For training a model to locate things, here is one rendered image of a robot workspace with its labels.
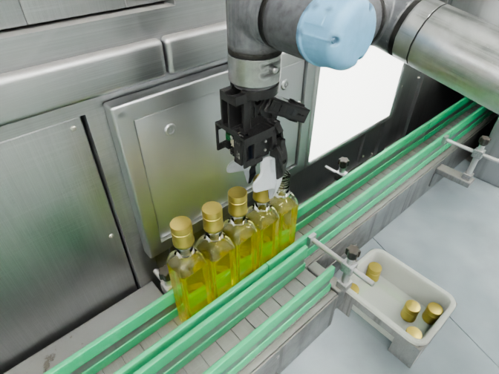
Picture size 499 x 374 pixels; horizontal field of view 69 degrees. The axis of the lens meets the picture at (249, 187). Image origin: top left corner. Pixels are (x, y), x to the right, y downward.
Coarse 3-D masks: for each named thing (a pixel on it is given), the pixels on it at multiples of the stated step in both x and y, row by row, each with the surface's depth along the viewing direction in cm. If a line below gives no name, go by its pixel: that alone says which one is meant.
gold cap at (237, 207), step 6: (240, 186) 64; (228, 192) 62; (234, 192) 62; (240, 192) 62; (246, 192) 62; (228, 198) 63; (234, 198) 61; (240, 198) 61; (246, 198) 62; (228, 204) 64; (234, 204) 62; (240, 204) 62; (246, 204) 63; (228, 210) 65; (234, 210) 63; (240, 210) 63; (246, 210) 64; (234, 216) 64; (240, 216) 64
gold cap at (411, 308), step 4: (408, 300) 86; (412, 300) 86; (408, 304) 85; (412, 304) 85; (416, 304) 85; (404, 308) 85; (408, 308) 84; (412, 308) 84; (416, 308) 84; (400, 312) 88; (404, 312) 86; (408, 312) 84; (412, 312) 84; (416, 312) 83; (404, 316) 86; (408, 316) 85; (412, 316) 84; (416, 316) 85; (404, 320) 86; (408, 320) 86; (412, 320) 85
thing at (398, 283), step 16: (368, 256) 92; (384, 256) 93; (384, 272) 95; (400, 272) 91; (416, 272) 88; (368, 288) 93; (384, 288) 93; (400, 288) 93; (416, 288) 89; (432, 288) 86; (368, 304) 82; (384, 304) 90; (400, 304) 90; (448, 304) 83; (384, 320) 79; (400, 320) 86; (416, 320) 86; (432, 336) 76
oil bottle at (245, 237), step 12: (228, 228) 66; (240, 228) 66; (252, 228) 67; (240, 240) 66; (252, 240) 68; (240, 252) 67; (252, 252) 71; (240, 264) 69; (252, 264) 73; (240, 276) 72
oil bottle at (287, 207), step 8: (272, 200) 72; (280, 200) 72; (288, 200) 72; (296, 200) 73; (280, 208) 71; (288, 208) 72; (296, 208) 74; (280, 216) 72; (288, 216) 74; (296, 216) 76; (280, 224) 73; (288, 224) 75; (280, 232) 75; (288, 232) 77; (280, 240) 77; (288, 240) 79; (280, 248) 78
